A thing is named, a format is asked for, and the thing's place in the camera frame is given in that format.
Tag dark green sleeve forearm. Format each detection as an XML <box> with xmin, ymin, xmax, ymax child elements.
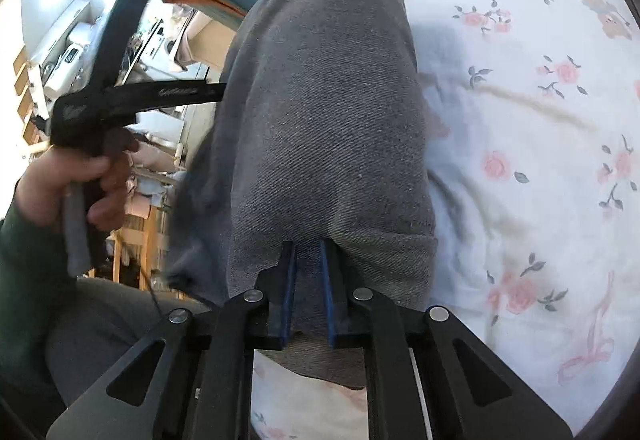
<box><xmin>1</xmin><ymin>200</ymin><xmax>75</xmax><ymax>429</ymax></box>

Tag person's left hand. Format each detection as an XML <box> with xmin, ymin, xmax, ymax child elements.
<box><xmin>14</xmin><ymin>131</ymin><xmax>139</xmax><ymax>232</ymax></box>

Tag white floral bed sheet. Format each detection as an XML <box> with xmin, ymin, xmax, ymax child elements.
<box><xmin>249</xmin><ymin>0</ymin><xmax>640</xmax><ymax>440</ymax></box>

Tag dark grey sweatpants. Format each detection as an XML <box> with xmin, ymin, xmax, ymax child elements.
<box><xmin>165</xmin><ymin>0</ymin><xmax>437</xmax><ymax>388</ymax></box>

